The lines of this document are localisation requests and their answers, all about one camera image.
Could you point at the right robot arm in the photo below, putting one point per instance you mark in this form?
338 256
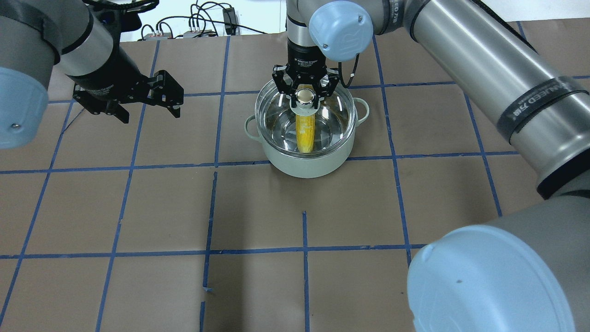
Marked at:
442 238

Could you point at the yellow corn cob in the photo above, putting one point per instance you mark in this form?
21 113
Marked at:
305 118

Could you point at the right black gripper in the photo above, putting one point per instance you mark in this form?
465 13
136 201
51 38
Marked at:
302 54

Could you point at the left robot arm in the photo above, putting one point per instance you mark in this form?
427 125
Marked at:
82 39

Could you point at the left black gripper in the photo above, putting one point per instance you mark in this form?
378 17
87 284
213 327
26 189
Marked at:
112 70

